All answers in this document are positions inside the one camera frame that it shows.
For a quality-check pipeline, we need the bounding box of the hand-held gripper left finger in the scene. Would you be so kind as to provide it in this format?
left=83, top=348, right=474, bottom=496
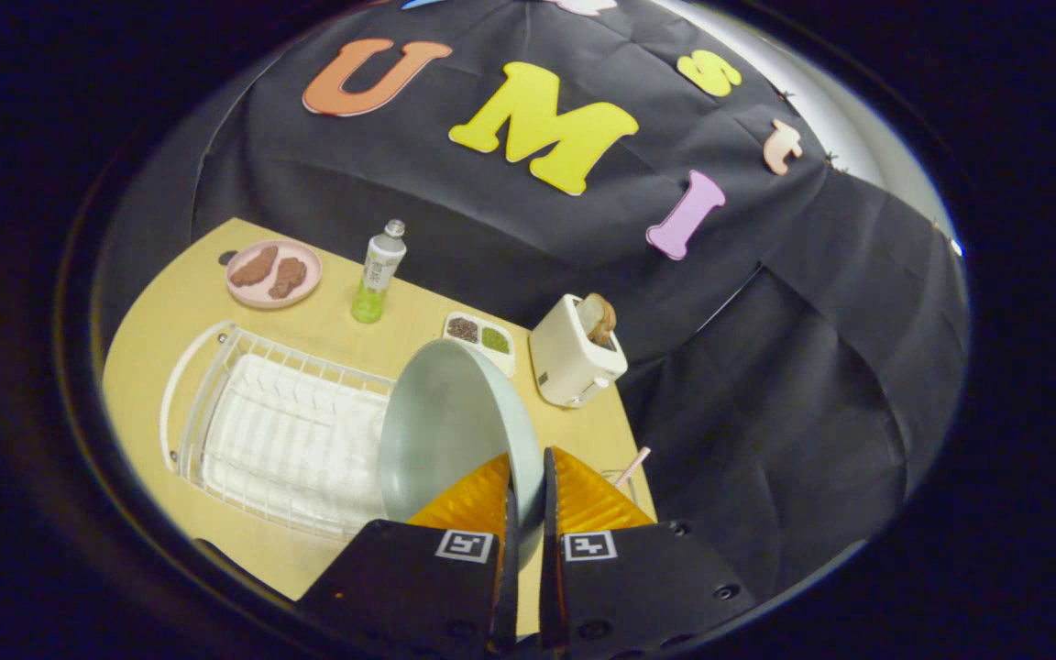
left=297, top=452, right=522, bottom=656

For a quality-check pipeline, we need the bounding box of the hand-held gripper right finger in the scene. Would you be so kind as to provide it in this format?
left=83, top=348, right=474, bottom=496
left=539, top=446, right=758, bottom=656

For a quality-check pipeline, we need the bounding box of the clear wire mesh basket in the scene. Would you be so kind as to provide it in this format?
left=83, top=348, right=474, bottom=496
left=599, top=469, right=648, bottom=507

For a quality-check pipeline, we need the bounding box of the light green plate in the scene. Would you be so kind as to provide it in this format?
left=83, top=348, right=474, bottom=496
left=379, top=339, right=545, bottom=551

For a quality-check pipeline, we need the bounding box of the white wire dish rack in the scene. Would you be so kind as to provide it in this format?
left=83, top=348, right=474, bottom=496
left=159, top=321, right=401, bottom=542

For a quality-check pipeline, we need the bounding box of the pink plate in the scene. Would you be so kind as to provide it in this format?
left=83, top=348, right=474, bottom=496
left=225, top=240, right=324, bottom=310

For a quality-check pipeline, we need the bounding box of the white toaster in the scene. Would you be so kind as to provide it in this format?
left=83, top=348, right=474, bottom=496
left=529, top=293, right=629, bottom=409

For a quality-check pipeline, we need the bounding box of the white compartment tray with grains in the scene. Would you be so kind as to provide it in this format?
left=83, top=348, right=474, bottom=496
left=442, top=312, right=517, bottom=379

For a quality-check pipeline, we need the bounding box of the brown toast slice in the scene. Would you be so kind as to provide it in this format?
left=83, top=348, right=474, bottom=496
left=578, top=293, right=618, bottom=347

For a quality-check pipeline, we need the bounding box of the clear bottle green liquid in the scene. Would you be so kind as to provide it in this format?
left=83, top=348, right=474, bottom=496
left=351, top=219, right=407, bottom=325

